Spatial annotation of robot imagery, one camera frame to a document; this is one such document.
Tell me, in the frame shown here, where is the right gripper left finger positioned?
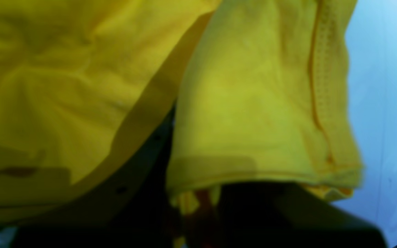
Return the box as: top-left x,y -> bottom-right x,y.
11,107 -> 179,248

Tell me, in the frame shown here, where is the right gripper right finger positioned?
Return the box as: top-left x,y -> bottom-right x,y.
218,182 -> 386,248

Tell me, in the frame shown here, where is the orange yellow T-shirt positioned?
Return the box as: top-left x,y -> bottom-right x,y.
0,0 -> 362,225

